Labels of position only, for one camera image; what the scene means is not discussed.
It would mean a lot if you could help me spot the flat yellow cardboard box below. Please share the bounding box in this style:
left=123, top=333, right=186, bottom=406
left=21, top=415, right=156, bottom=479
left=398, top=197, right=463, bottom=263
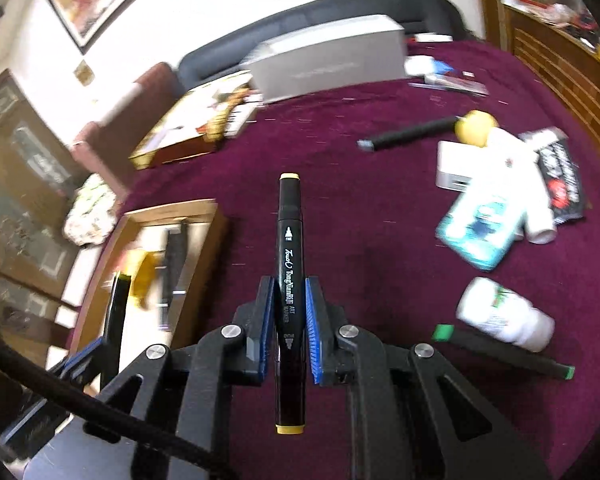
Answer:
left=129, top=72, right=266, bottom=170

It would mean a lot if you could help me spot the teal and white box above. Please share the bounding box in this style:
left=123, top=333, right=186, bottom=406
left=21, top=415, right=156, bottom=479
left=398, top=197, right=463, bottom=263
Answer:
left=435, top=180, right=526, bottom=273

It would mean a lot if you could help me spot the wooden chair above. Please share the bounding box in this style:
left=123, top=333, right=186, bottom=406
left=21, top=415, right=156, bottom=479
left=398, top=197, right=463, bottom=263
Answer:
left=0, top=255, right=81, bottom=311

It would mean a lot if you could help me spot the floral cushion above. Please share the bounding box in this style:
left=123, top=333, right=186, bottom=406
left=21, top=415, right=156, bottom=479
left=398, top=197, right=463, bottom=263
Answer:
left=62, top=174, right=121, bottom=247

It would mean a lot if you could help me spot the grey cardboard box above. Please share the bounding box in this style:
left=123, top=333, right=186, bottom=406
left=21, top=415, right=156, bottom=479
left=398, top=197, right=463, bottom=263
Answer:
left=250, top=14, right=408, bottom=103

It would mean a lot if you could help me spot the white pill bottle green label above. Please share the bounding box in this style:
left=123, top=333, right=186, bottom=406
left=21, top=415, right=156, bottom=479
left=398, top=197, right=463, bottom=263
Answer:
left=455, top=277, right=556, bottom=353

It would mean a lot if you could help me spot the black marker with green caps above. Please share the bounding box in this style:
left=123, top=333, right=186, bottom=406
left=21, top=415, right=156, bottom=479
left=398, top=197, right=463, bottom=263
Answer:
left=432, top=324, right=576, bottom=382

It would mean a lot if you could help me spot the black cable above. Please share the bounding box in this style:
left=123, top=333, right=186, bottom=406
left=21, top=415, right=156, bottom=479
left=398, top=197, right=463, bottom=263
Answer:
left=0, top=322, right=241, bottom=480

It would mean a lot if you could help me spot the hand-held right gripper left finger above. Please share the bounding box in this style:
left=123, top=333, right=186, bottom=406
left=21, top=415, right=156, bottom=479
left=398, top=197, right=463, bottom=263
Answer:
left=82, top=275, right=276, bottom=480

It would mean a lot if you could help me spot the black sofa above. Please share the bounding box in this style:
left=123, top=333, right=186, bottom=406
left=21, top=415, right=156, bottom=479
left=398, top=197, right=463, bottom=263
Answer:
left=177, top=0, right=468, bottom=91

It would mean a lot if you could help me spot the black snack packet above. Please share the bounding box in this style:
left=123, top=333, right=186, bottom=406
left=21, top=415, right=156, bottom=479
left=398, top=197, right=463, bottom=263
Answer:
left=520, top=127, right=591, bottom=226

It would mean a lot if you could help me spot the yellow head rubber mallet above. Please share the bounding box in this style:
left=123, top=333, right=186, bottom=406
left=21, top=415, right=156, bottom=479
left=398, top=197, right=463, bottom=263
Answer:
left=357, top=110, right=497, bottom=153

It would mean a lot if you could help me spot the maroon chair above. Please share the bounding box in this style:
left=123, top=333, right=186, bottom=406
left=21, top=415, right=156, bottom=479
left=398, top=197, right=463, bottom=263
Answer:
left=70, top=62, right=181, bottom=196

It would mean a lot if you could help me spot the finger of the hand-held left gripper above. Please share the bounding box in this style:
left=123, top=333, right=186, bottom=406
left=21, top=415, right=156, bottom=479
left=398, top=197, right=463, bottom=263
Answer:
left=55, top=335, right=106, bottom=393
left=0, top=395, right=66, bottom=461

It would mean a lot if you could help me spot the white charger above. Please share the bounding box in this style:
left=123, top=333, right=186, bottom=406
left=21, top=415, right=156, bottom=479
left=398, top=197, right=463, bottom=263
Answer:
left=435, top=140, right=486, bottom=192

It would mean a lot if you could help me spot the white bottle blue cap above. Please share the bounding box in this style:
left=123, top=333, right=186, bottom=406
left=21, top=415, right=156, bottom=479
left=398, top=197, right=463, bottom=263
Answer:
left=404, top=55, right=456, bottom=77

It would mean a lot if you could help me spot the dark wood glass cabinet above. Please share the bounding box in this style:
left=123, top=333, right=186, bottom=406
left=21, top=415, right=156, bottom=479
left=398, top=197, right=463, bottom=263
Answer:
left=0, top=70, right=96, bottom=361

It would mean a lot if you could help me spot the wooden tray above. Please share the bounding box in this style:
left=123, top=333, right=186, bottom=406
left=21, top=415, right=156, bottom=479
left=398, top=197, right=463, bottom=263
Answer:
left=67, top=199, right=231, bottom=361

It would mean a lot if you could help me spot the black marker with yellow caps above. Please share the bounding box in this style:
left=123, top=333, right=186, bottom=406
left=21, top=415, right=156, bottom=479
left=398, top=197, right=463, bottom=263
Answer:
left=274, top=172, right=308, bottom=436

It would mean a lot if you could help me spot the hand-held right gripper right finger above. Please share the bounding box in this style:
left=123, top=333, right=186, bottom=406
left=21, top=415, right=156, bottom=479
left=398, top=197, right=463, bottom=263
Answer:
left=305, top=276, right=551, bottom=480

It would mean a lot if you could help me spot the yellow item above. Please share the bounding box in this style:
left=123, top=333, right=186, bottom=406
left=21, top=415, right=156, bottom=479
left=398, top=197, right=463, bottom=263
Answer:
left=122, top=250, right=163, bottom=311

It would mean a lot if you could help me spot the black marker yellow-green cap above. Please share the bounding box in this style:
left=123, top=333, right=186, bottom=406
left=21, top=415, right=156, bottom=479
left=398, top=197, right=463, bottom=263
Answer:
left=100, top=271, right=133, bottom=396

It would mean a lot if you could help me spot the wooden lattice cabinet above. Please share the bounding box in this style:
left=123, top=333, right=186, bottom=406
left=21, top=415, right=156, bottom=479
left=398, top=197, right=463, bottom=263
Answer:
left=472, top=0, right=600, bottom=211

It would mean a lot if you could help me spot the plain white bottle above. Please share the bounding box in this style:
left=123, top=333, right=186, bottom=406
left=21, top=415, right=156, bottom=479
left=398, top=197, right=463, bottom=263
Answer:
left=517, top=160, right=558, bottom=245

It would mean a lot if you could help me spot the clear pack of pens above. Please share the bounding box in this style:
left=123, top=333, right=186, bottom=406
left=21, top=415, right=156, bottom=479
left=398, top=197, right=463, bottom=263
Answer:
left=410, top=72, right=490, bottom=97

